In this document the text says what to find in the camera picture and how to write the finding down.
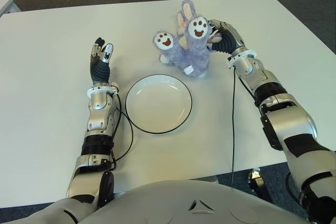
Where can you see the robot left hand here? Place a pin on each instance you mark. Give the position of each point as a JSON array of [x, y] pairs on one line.
[[101, 69]]

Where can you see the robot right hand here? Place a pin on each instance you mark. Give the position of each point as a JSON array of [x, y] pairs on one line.
[[229, 40]]

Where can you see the purple plush bunny doll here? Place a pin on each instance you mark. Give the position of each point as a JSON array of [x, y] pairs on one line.
[[191, 56]]

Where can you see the robot right arm silver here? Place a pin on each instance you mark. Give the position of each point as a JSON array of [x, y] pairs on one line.
[[288, 124]]

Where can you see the robot left arm silver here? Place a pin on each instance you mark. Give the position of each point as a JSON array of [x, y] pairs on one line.
[[99, 113]]

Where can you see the white plate black rim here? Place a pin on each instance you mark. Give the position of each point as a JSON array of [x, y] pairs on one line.
[[157, 103]]

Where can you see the white side table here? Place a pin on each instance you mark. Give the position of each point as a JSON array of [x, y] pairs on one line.
[[8, 1]]

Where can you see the grey robot torso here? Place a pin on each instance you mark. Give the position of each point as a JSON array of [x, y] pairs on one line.
[[183, 203]]

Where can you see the black metal floor bracket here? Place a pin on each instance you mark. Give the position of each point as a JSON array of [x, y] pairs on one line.
[[258, 184]]

